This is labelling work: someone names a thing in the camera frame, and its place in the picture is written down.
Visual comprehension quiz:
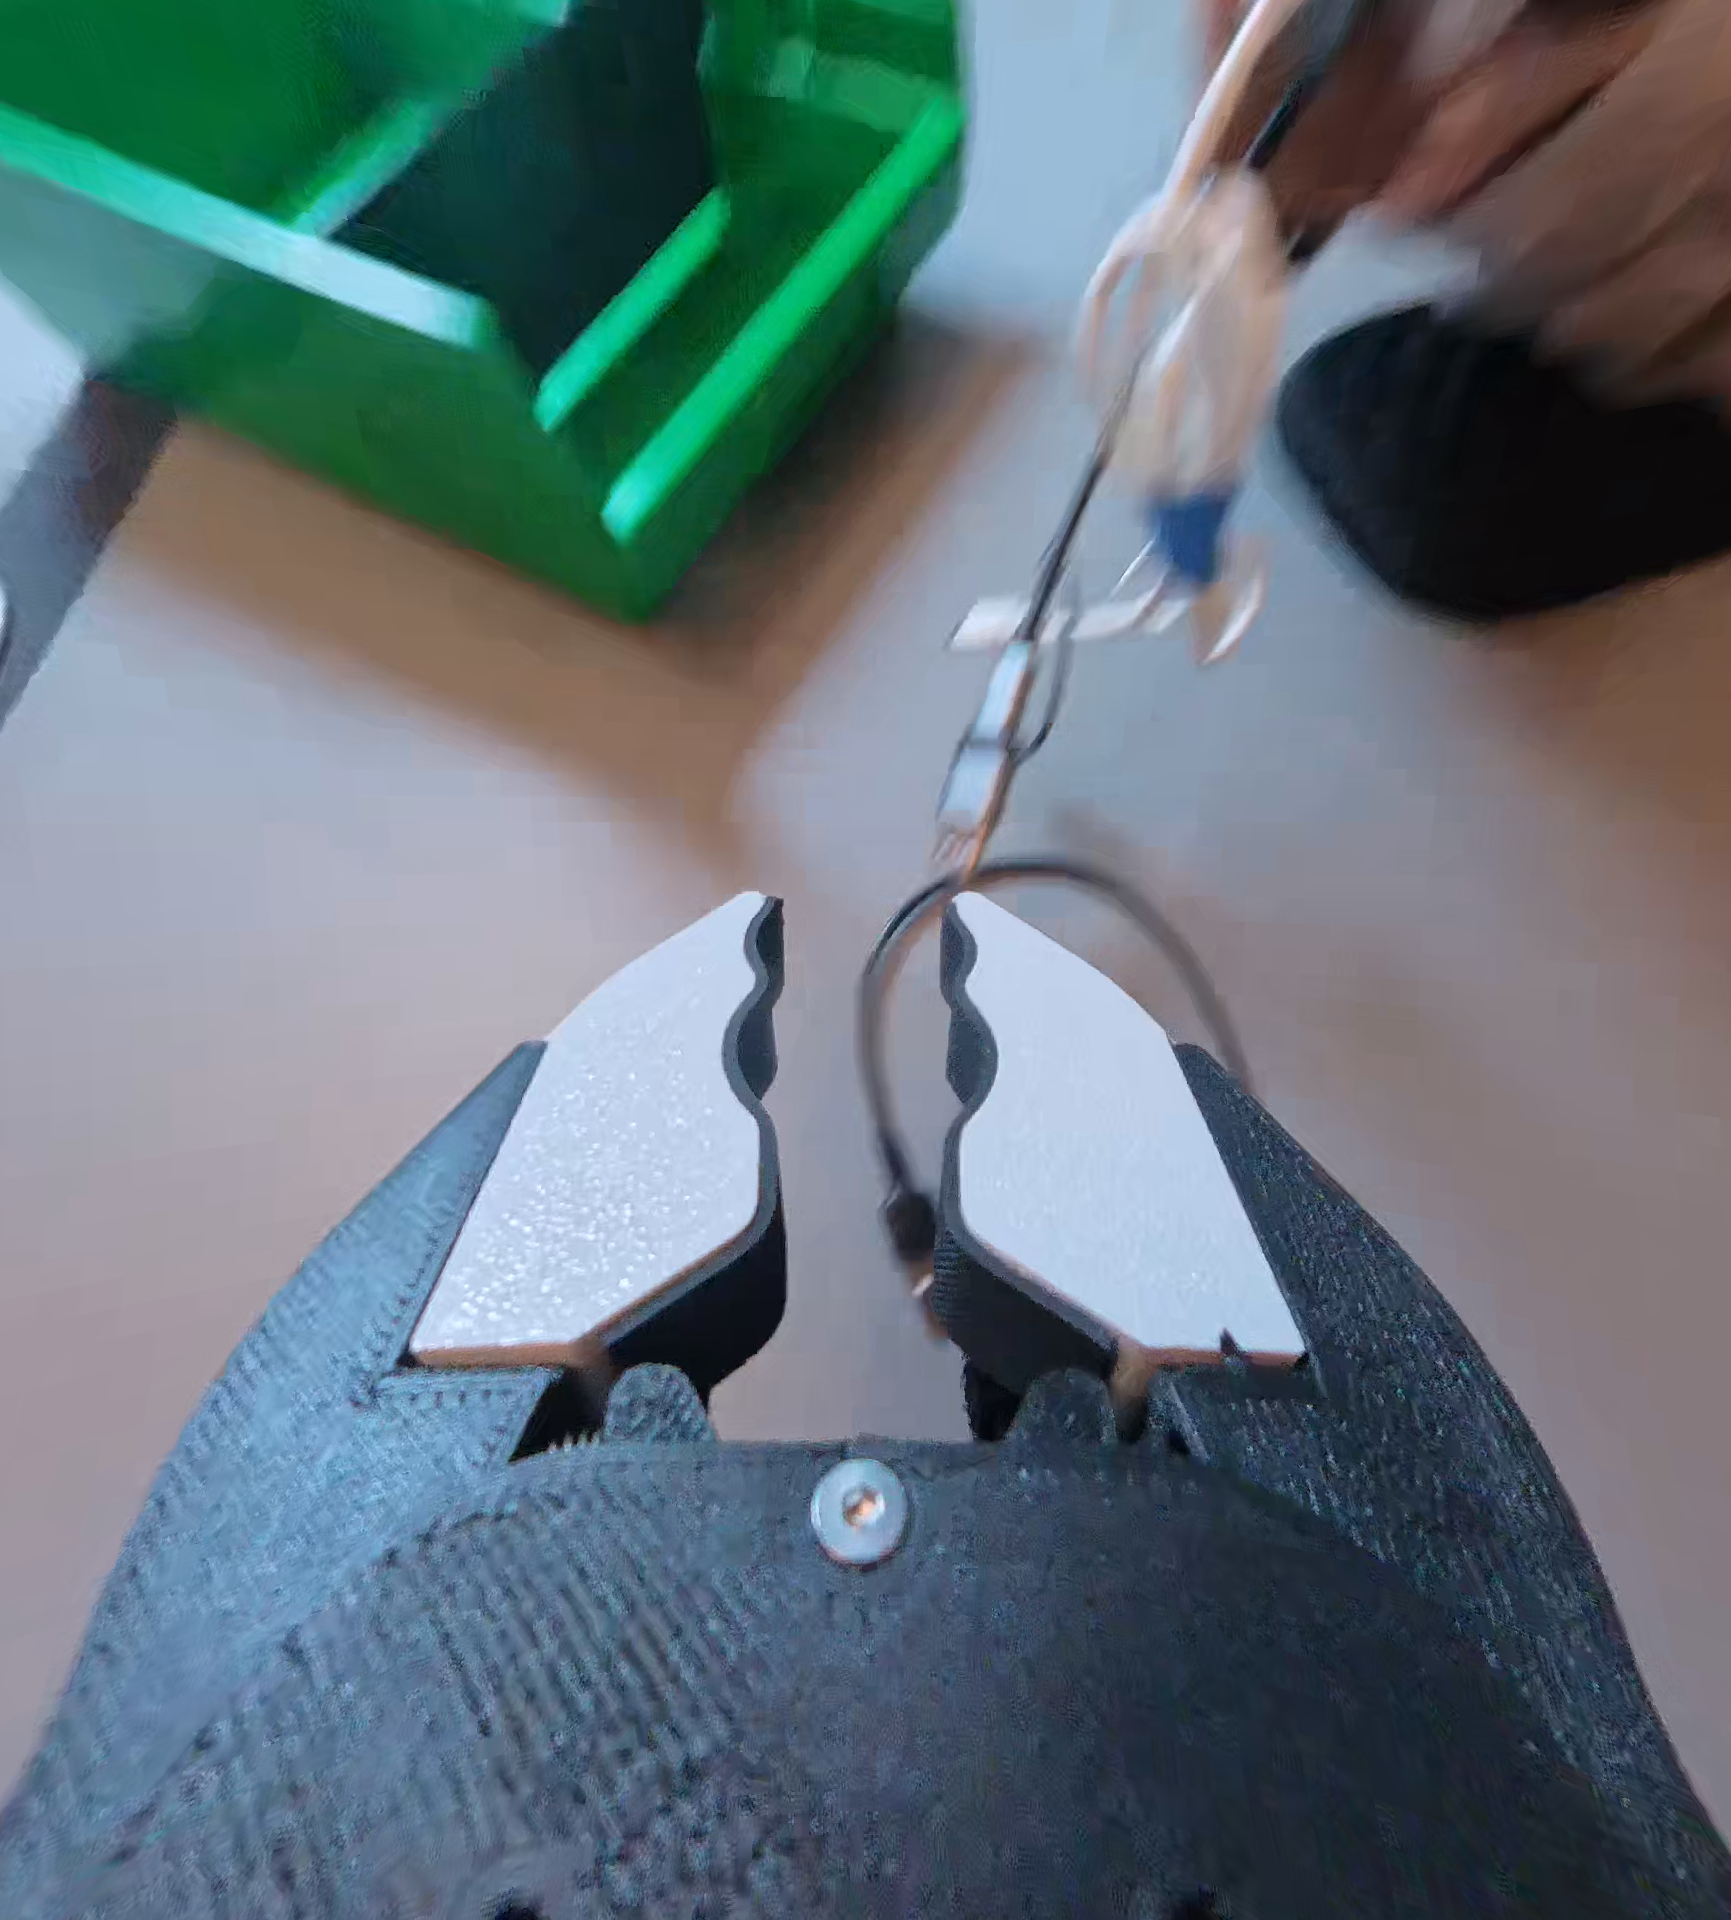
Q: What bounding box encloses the white usb cable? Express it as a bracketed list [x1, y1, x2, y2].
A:
[948, 0, 1310, 669]

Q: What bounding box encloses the black hub cable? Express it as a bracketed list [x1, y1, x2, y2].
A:
[858, 0, 1370, 1343]

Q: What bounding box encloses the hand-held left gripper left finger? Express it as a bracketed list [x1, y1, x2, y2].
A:
[408, 889, 792, 1399]

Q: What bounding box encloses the blue cable tie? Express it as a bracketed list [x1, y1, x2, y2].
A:
[1148, 485, 1240, 589]

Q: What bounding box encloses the green plastic bin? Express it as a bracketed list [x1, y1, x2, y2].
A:
[0, 0, 968, 625]

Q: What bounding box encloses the person's right hand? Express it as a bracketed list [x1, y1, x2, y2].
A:
[1252, 0, 1731, 440]

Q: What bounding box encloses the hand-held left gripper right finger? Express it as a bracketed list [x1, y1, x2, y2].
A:
[934, 889, 1312, 1429]

